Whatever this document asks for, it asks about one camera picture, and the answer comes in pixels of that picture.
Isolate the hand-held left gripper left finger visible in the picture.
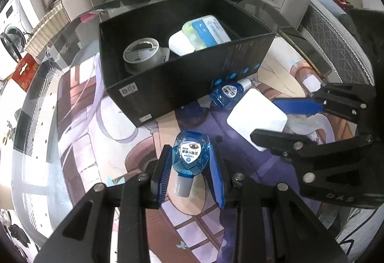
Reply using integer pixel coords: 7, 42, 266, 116
33, 145, 173, 263

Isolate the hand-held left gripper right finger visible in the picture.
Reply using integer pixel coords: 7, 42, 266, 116
210, 136, 351, 263

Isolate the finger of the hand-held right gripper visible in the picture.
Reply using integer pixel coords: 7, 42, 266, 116
250, 128, 376, 174
274, 83, 377, 124

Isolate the blue eye drop bottle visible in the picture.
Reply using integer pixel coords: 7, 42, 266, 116
210, 78, 252, 111
171, 131, 212, 198

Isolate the black storage box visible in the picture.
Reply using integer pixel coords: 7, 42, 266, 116
99, 0, 277, 128

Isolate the printed table mat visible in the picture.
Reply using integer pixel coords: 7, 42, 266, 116
57, 32, 360, 263

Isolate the quilted grey chair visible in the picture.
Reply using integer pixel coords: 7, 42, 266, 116
305, 4, 376, 84

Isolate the red gift box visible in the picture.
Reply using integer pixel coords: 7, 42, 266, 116
11, 53, 40, 92

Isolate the wicker basket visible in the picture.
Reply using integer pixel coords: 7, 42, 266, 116
24, 0, 71, 55

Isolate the white washing machine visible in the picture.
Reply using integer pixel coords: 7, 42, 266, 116
0, 0, 32, 72

